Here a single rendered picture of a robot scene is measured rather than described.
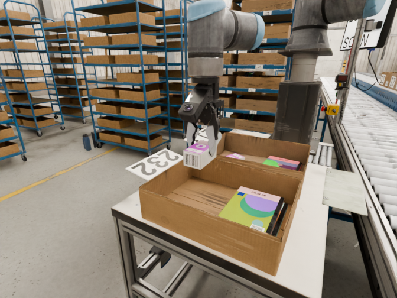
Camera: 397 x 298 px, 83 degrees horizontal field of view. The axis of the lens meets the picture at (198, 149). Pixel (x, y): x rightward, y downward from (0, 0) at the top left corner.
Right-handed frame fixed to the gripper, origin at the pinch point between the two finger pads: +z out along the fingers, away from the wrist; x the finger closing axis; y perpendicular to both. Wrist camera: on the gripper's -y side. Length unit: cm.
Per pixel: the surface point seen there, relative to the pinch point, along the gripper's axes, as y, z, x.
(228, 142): 45.0, 13.0, 9.2
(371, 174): 53, 19, -50
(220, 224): -14.6, 9.9, -13.1
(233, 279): -15.0, 24.1, -17.2
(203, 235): -14.4, 14.9, -8.7
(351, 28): 174, -48, -36
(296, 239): -0.9, 18.2, -28.4
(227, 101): 156, 13, 56
